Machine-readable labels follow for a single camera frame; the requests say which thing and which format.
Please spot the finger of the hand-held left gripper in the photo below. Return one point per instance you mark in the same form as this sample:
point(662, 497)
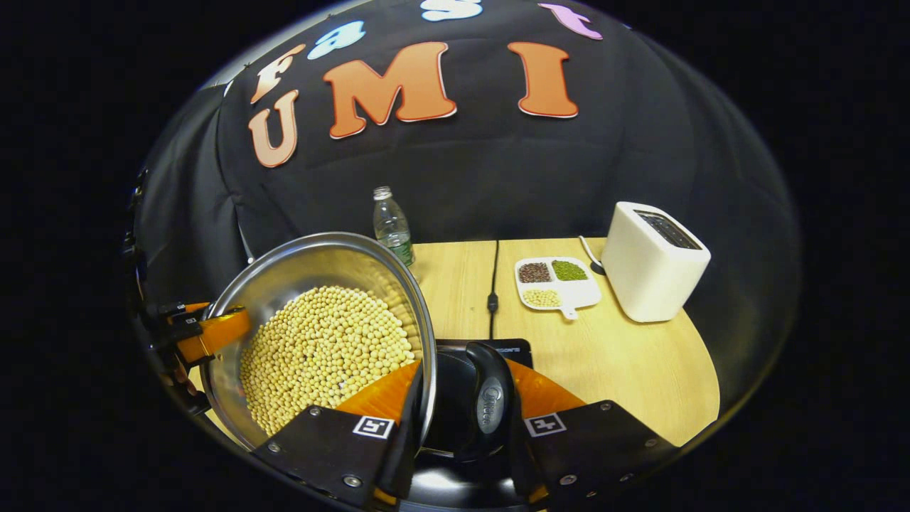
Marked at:
point(220, 333)

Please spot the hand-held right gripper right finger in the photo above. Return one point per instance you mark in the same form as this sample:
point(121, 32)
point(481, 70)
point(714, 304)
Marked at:
point(517, 462)

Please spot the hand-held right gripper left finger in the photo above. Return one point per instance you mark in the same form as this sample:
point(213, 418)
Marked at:
point(407, 455)

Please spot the steel pot with soybeans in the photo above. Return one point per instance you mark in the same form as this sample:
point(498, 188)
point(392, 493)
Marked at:
point(320, 348)

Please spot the black induction cooktop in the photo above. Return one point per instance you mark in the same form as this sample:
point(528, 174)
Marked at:
point(515, 348)

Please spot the white divided bean dish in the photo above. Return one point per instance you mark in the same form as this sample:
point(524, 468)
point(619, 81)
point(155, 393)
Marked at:
point(569, 290)

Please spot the clear plastic water bottle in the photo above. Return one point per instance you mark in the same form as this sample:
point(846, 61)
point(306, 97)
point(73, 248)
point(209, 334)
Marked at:
point(393, 227)

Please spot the white toaster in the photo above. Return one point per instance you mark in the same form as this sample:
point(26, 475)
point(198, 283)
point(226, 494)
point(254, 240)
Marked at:
point(647, 277)

